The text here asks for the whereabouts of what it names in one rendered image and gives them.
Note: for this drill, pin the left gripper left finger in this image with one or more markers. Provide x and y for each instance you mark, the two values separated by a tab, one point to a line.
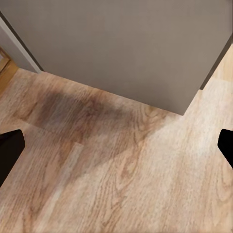
12	145

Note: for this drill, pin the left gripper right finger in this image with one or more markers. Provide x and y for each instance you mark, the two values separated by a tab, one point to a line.
225	144

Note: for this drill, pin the dishwasher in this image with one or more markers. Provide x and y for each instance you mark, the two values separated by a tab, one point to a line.
222	54

